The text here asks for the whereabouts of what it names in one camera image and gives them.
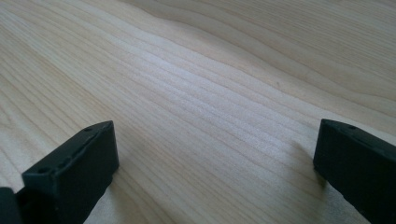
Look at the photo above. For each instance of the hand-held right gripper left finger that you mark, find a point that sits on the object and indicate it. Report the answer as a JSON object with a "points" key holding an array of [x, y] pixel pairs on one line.
{"points": [[74, 168]]}

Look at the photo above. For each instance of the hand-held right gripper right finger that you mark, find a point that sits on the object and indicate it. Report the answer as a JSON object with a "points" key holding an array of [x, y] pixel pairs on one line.
{"points": [[358, 165]]}

